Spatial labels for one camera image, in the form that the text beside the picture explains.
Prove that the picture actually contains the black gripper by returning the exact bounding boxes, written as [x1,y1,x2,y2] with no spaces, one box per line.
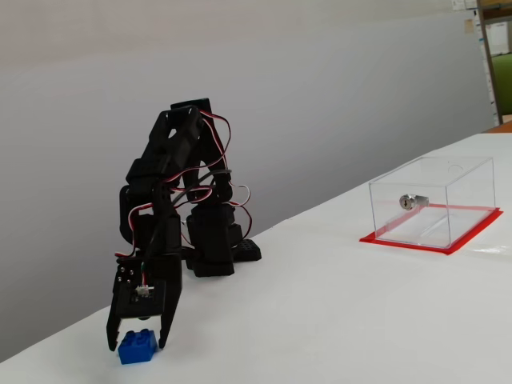
[106,207,184,352]

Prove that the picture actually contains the blue lego brick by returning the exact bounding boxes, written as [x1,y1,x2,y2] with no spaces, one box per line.
[118,328,158,366]

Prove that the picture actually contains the silver box lock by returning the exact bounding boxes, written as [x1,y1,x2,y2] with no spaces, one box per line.
[398,194,430,210]

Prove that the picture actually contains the transparent plastic box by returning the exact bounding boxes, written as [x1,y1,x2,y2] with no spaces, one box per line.
[368,155,497,250]

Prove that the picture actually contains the white paper sheet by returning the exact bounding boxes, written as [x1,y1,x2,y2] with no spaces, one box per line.
[486,22,511,57]

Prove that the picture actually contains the black wrist camera board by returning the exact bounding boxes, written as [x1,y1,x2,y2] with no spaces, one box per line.
[128,279,166,322]

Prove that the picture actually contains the red white black servo cable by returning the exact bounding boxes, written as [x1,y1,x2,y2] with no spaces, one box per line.
[114,202,155,259]
[163,111,233,189]
[171,184,254,241]

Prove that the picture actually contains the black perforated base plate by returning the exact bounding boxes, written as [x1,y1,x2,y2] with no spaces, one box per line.
[234,238,263,263]

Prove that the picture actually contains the red base plate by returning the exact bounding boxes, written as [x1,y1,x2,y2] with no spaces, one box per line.
[358,204,504,256]

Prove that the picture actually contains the metal shelf post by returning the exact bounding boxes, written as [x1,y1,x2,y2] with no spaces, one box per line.
[475,0,506,126]

